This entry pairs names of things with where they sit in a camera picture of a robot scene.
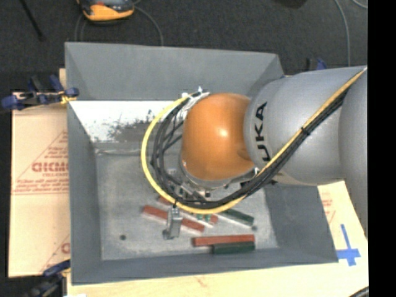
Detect grey metal bin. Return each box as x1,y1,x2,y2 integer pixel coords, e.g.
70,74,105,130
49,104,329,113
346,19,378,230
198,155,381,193
64,41,339,285

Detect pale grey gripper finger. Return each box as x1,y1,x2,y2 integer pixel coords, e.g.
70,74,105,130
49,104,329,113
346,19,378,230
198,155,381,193
162,215,173,241
171,209,183,239

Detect brown cardboard board red print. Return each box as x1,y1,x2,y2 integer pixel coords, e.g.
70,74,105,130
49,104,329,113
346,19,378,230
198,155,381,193
7,68,368,297

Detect dark green flat block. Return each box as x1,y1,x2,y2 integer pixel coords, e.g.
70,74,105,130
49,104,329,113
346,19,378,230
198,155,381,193
222,209,256,227
210,241,256,255

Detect red-brown flat block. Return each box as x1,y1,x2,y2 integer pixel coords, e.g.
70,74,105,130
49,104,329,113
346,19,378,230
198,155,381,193
191,234,256,248
142,205,206,233
158,196,219,225

